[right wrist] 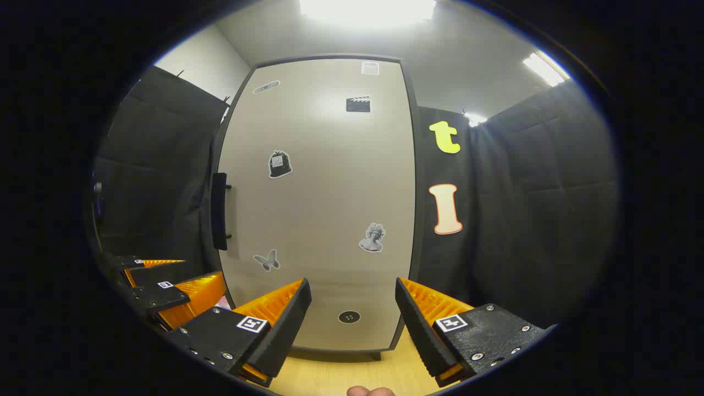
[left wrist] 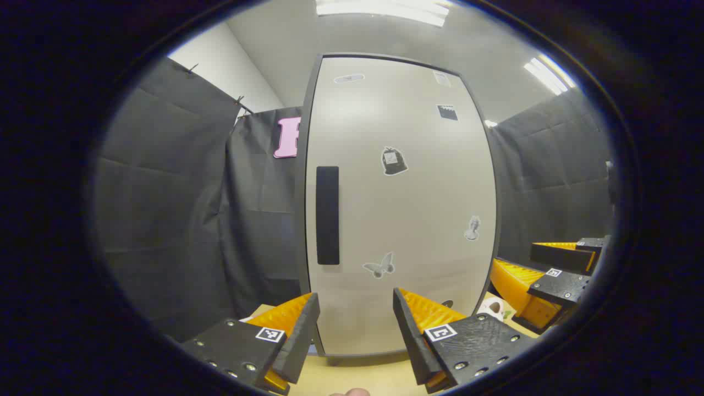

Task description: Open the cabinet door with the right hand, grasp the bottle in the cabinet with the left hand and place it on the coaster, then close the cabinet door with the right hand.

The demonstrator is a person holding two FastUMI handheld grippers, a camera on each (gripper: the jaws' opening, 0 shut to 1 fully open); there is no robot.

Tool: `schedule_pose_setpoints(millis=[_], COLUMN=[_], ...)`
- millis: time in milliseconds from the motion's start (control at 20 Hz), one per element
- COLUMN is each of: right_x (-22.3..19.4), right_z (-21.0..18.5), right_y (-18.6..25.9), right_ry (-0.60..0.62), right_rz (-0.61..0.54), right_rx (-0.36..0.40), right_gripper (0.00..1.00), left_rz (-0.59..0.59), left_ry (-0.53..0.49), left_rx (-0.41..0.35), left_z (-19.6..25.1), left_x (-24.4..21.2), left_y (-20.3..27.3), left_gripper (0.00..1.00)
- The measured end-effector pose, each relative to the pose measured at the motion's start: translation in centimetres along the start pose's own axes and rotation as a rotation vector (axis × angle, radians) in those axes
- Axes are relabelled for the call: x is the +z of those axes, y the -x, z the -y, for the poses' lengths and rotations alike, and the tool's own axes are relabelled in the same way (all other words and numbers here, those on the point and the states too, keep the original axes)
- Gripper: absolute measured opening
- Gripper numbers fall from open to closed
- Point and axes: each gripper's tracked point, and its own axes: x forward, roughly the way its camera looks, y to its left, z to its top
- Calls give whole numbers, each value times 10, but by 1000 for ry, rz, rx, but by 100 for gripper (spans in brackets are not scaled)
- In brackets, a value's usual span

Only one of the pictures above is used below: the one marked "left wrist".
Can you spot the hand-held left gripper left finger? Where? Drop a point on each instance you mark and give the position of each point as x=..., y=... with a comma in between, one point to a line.
x=300, y=341

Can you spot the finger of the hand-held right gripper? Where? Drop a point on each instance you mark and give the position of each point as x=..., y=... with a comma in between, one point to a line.
x=561, y=257
x=566, y=287

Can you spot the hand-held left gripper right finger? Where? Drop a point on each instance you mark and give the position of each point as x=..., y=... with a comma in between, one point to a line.
x=412, y=341

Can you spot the grey cabinet door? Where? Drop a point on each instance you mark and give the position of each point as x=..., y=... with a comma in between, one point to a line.
x=407, y=220

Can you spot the black backdrop cloth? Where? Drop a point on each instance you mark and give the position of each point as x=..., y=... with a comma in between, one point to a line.
x=165, y=192

